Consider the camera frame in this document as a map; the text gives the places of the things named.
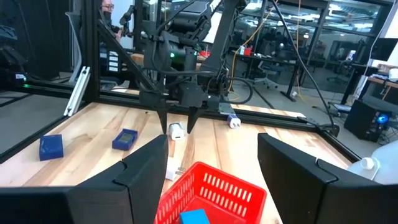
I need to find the grey office chair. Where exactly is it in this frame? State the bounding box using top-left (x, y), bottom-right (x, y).
top-left (253, 60), bottom-right (284, 90)

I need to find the teal box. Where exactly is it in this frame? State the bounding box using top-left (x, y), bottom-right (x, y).
top-left (178, 208), bottom-right (211, 224)

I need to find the white rectangular USB charger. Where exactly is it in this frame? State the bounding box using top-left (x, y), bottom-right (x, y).
top-left (164, 157), bottom-right (187, 182)

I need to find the purple white wall charger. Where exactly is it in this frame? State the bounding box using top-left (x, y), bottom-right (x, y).
top-left (226, 114), bottom-right (242, 129)

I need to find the red plastic basket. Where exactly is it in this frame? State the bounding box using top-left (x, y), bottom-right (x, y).
top-left (154, 161), bottom-right (267, 224)

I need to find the silver aluminium bar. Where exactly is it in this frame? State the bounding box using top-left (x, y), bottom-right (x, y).
top-left (63, 65), bottom-right (91, 118)

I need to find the person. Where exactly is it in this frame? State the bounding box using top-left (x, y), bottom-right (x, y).
top-left (99, 0), bottom-right (124, 41)

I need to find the black computer tower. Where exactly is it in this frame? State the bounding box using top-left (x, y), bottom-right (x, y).
top-left (343, 99), bottom-right (398, 143)

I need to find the dark blue digital thermometer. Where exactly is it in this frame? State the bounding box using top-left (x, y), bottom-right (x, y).
top-left (111, 128), bottom-right (139, 151)

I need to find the black aluminium table frame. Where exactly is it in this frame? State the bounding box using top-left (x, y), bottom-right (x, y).
top-left (0, 0), bottom-right (361, 164)

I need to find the thick black hanging cable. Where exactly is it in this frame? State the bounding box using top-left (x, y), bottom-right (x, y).
top-left (272, 0), bottom-right (341, 136)

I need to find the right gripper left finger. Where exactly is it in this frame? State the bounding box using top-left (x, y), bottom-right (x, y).
top-left (0, 134), bottom-right (169, 224)

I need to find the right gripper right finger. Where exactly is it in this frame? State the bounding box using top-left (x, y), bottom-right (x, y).
top-left (257, 133), bottom-right (398, 224)

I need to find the white rounded wall charger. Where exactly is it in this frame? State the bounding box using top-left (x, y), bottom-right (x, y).
top-left (169, 123), bottom-right (185, 141)

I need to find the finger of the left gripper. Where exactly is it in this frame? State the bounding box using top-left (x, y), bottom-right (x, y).
top-left (155, 105), bottom-right (169, 136)
top-left (186, 105), bottom-right (205, 135)

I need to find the dark blue flat box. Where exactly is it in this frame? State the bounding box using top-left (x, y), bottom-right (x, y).
top-left (39, 134), bottom-right (65, 162)

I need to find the yellow cable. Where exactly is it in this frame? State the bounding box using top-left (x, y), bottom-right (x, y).
top-left (228, 17), bottom-right (270, 93)

